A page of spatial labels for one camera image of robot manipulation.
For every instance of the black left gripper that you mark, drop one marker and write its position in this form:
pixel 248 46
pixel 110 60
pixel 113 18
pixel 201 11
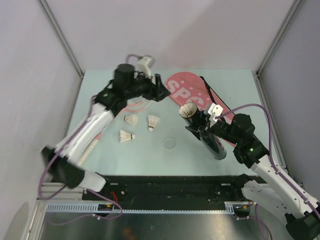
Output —
pixel 156 91

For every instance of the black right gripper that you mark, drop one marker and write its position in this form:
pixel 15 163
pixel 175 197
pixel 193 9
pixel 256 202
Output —
pixel 199 131

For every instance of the white feather shuttlecock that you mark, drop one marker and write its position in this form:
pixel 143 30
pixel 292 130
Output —
pixel 125 136
pixel 152 122
pixel 188 110
pixel 131 119

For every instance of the black shuttlecock tube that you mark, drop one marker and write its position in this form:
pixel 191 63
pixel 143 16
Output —
pixel 197 124

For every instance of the clear tube lid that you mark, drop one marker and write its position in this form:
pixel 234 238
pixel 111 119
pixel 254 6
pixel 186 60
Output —
pixel 169 143

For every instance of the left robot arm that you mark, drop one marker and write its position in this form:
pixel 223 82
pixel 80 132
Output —
pixel 127 83

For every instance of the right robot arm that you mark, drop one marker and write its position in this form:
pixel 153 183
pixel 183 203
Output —
pixel 284 198

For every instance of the pink badminton racket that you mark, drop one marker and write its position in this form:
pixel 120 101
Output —
pixel 134 106

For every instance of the pink racket bag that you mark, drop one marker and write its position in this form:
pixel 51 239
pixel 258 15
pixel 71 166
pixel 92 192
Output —
pixel 230 88

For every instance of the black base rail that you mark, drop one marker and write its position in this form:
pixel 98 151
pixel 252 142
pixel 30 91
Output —
pixel 151 191

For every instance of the white slotted cable duct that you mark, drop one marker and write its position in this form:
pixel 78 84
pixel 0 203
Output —
pixel 96 207

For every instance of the left aluminium frame post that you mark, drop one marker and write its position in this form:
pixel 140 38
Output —
pixel 50 16

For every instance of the aluminium frame post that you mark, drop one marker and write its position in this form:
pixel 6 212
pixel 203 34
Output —
pixel 50 16
pixel 280 34

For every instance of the right aluminium frame post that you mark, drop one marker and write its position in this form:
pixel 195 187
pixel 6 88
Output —
pixel 280 34

